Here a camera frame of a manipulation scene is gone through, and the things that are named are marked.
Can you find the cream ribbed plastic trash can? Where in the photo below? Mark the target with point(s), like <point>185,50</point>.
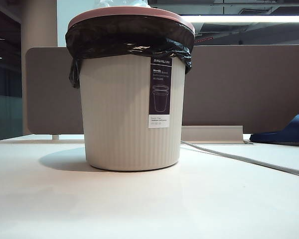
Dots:
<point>114,112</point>

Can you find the black garbage bag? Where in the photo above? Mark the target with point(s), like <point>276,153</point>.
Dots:
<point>102,42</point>

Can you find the white crumpled plastic trash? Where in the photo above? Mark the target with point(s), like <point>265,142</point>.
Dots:
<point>119,3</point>

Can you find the dark product label sticker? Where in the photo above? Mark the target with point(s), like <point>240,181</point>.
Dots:
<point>160,99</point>

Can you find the long desk divider panel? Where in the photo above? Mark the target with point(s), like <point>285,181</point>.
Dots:
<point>239,87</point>

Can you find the red LED sign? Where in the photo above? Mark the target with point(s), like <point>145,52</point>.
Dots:
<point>204,39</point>

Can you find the rounded-corner desk divider panel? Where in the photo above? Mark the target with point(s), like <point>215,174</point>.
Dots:
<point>49,94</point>

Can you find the ceiling light strip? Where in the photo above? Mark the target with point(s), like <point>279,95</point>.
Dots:
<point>239,19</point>

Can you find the navy blue slipper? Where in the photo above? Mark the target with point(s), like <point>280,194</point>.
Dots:
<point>289,134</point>

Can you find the white divider support post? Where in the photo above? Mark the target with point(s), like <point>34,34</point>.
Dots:
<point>55,137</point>

